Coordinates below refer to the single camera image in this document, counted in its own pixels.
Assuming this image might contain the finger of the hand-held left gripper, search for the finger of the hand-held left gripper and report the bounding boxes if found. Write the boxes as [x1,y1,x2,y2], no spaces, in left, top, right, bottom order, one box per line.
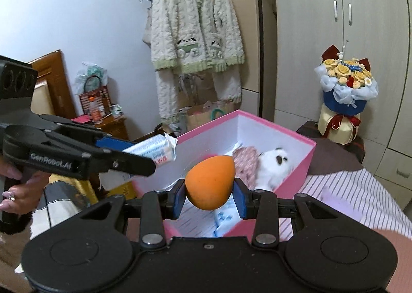
[39,114,136,152]
[82,148,157,178]

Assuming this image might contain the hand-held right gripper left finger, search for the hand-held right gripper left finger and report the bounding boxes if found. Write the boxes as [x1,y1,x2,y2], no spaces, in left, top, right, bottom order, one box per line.
[80,180,187,246]

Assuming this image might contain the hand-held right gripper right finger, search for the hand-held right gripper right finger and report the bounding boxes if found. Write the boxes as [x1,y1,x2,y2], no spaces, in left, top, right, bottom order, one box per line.
[233,178,339,246]

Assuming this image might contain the blue wet wipes pack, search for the blue wet wipes pack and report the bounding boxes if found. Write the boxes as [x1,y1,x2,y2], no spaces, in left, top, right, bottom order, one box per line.
[211,198,246,239]

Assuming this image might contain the orange makeup sponge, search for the orange makeup sponge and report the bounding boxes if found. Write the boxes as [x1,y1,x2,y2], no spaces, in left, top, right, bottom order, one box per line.
[185,155,236,211]

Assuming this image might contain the floral fabric scrunchie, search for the floral fabric scrunchie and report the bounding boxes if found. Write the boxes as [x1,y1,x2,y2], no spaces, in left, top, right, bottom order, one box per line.
[232,146,262,189]

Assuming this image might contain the pink cardboard box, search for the pink cardboard box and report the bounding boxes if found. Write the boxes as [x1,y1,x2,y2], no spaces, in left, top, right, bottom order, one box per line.
[130,110,317,239]

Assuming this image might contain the person's left hand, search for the person's left hand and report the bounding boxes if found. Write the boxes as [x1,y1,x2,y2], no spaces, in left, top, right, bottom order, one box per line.
[0,157,51,216]

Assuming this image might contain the wooden nightstand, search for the wooden nightstand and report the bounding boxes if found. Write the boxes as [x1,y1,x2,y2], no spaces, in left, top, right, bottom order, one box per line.
[71,114,130,143]

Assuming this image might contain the white brown plush cat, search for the white brown plush cat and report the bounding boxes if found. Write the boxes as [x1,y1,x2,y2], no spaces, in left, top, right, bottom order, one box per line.
[256,147,295,192]

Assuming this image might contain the woven bag with plastic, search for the woven bag with plastic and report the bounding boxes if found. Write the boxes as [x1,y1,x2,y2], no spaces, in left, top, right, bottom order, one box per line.
[74,61,112,122]

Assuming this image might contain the wooden headboard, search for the wooden headboard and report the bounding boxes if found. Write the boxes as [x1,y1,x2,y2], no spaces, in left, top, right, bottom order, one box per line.
[27,50,78,120]

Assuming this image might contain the cream fleece pants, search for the cream fleece pants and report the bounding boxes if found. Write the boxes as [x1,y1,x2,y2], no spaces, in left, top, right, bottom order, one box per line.
[156,64,243,125]

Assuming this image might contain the brown paper bag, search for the brown paper bag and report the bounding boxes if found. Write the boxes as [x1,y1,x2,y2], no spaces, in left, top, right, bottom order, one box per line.
[185,100,236,134]

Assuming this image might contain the striped bed cover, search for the striped bed cover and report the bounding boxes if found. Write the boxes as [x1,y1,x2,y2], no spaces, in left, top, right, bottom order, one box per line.
[277,121,412,293]

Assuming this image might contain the flower bouquet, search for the flower bouquet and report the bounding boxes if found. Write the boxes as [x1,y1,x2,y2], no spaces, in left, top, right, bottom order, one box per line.
[314,40,380,146]

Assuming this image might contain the cream fleece cardigan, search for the cream fleece cardigan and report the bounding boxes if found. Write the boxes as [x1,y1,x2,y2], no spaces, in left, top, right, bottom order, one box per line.
[149,0,246,73]

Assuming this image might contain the beige wardrobe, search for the beige wardrobe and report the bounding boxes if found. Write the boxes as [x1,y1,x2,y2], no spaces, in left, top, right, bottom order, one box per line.
[272,0,412,211]

